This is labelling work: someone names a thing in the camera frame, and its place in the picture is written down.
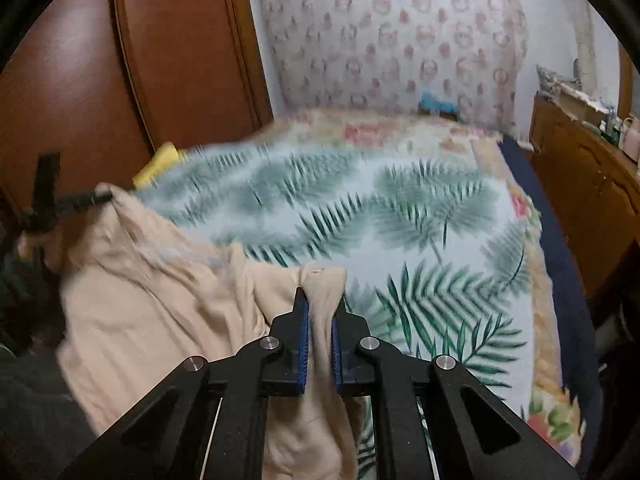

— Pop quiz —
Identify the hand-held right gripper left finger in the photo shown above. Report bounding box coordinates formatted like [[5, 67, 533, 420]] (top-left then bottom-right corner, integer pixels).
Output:
[[60, 287, 311, 480]]

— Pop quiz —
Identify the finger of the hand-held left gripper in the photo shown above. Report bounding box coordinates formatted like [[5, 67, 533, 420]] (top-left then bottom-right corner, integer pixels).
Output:
[[52, 185, 115, 212]]

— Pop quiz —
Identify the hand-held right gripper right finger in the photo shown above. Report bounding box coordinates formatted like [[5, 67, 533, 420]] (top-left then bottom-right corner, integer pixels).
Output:
[[330, 300, 581, 480]]

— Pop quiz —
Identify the peach printed t-shirt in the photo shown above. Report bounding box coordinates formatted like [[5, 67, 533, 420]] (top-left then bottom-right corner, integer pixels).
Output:
[[42, 182, 366, 480]]

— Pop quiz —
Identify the yellow plush toy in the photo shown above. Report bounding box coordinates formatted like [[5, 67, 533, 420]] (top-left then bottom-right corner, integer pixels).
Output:
[[132, 142, 181, 188]]

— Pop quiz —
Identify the leaf print bedsheet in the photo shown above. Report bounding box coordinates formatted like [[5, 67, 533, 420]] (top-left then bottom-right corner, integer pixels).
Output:
[[137, 137, 543, 480]]

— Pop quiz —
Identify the wooden slatted wardrobe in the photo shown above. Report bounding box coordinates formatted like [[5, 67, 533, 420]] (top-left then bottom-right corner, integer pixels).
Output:
[[0, 0, 276, 221]]

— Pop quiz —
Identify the person's dark clothing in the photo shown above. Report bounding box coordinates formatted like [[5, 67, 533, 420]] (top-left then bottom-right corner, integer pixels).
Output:
[[0, 230, 106, 480]]

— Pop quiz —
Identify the floral blanket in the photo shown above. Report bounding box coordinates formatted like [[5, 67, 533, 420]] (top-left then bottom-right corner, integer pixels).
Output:
[[270, 107, 586, 466]]

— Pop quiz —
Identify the dark blue mattress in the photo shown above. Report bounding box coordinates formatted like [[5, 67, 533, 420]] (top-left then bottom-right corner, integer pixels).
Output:
[[497, 137, 606, 471]]

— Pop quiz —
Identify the cardboard box with blue cloth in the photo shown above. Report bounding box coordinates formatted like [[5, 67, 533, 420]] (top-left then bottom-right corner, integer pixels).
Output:
[[417, 91, 458, 121]]

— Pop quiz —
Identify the wooden sideboard cabinet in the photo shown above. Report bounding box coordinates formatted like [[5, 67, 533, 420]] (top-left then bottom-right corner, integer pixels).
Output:
[[527, 92, 640, 301]]

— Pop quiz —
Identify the circle print curtain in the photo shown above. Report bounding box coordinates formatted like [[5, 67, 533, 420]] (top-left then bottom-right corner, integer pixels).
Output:
[[255, 0, 531, 131]]

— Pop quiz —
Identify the open cardboard box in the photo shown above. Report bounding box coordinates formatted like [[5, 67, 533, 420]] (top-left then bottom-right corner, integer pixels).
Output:
[[557, 82, 601, 116]]

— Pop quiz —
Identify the patterned cloth pile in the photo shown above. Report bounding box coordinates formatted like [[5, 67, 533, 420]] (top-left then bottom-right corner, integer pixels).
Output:
[[536, 64, 576, 93]]

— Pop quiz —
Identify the pink thermos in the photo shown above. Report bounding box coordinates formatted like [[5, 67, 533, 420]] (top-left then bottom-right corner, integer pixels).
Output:
[[622, 115, 640, 163]]

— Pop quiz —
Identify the tied beige curtain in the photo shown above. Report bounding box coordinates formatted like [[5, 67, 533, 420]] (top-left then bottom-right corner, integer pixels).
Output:
[[565, 0, 601, 96]]

